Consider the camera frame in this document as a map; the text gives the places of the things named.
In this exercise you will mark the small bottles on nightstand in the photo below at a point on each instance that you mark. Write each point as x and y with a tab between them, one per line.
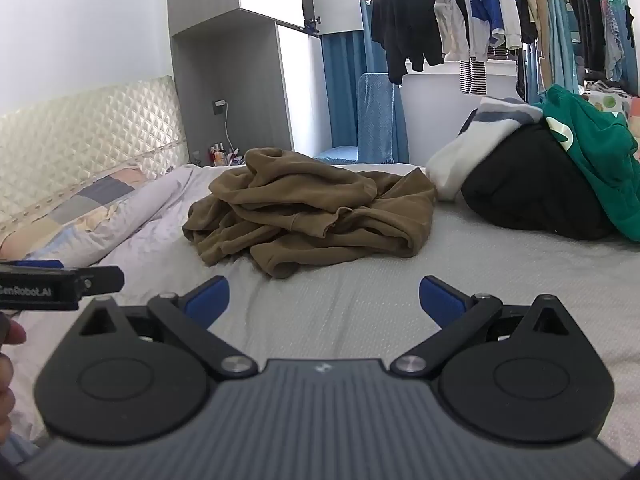
220	155

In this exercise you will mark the floral cloth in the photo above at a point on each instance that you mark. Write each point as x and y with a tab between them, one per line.
612	97

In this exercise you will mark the black hanging garment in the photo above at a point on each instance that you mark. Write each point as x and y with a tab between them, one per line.
585	20

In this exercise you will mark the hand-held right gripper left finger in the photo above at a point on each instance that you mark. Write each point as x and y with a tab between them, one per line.
207	300

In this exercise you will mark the person's left hand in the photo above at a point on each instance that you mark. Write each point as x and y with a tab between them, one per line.
10	332

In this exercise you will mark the grey wardrobe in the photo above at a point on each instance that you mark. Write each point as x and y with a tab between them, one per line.
225	60

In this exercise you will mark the brown hoodie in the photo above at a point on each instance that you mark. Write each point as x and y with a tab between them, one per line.
310	210

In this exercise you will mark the blue covered chair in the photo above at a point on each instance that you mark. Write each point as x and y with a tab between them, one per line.
375	105

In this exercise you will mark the grey patterned hanging garment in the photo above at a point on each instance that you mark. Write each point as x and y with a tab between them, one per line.
614	40

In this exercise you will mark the cream quilted headboard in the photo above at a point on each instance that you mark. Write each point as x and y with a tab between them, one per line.
75	125

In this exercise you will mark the green hoodie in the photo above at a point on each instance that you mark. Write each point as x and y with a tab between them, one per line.
595	160

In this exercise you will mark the blue white hanging jacket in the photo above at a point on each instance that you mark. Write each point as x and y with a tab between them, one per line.
492	5

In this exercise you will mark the black hanging jacket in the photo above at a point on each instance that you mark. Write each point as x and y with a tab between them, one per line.
405	15

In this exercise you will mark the white grey hanging shirt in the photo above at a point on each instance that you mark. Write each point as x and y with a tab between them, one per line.
452	15

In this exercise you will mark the beige hanging garment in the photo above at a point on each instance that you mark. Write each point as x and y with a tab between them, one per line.
537	0

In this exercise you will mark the patchwork lilac pillow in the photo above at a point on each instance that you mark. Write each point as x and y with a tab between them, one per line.
90	210

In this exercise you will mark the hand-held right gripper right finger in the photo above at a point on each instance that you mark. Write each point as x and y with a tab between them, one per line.
442	302

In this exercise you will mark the blue curtain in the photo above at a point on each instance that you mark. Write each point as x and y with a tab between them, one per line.
345	85

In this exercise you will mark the bed with white dotted sheet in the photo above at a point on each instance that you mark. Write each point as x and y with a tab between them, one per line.
500	280

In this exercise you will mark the wall socket with charger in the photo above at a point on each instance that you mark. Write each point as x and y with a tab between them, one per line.
219	107

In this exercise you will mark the striped black white garment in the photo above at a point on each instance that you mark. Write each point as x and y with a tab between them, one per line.
472	77

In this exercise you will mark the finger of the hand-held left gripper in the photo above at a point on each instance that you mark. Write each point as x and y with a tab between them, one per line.
30	263
100	280

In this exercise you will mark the white grey garment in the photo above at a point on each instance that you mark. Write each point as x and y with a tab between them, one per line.
465	160

